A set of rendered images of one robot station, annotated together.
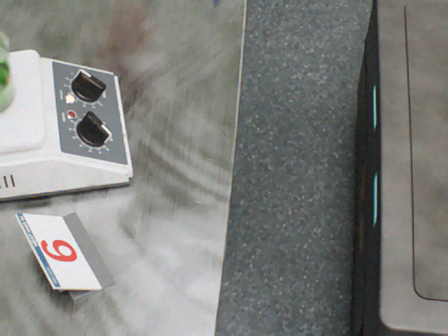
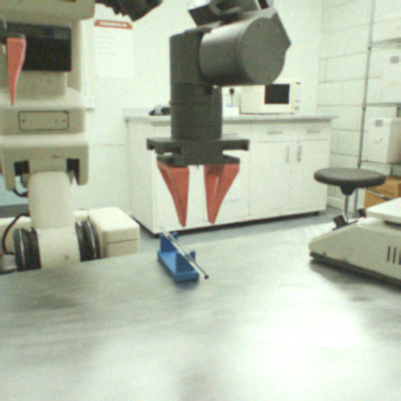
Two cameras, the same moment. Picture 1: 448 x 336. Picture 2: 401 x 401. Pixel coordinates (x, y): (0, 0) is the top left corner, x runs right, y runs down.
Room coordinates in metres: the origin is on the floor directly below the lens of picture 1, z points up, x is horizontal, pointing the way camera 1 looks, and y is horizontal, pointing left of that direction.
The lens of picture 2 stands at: (1.17, 0.42, 0.97)
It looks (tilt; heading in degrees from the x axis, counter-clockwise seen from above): 13 degrees down; 236
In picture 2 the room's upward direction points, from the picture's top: straight up
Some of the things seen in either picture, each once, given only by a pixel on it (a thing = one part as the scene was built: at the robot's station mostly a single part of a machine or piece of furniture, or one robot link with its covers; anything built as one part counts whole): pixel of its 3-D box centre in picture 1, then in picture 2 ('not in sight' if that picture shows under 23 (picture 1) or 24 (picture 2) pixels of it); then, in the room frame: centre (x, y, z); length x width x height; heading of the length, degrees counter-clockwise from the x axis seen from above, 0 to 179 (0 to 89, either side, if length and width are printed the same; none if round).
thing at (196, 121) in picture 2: not in sight; (196, 121); (0.92, 0.04, 0.95); 0.10 x 0.07 x 0.07; 165
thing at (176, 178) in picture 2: not in sight; (193, 185); (0.92, 0.04, 0.88); 0.07 x 0.07 x 0.09; 75
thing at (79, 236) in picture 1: (65, 248); not in sight; (0.52, 0.09, 0.77); 0.09 x 0.06 x 0.04; 25
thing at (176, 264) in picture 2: not in sight; (176, 254); (0.90, -0.04, 0.77); 0.10 x 0.03 x 0.04; 76
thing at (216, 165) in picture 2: not in sight; (200, 184); (0.91, 0.04, 0.88); 0.07 x 0.07 x 0.09; 75
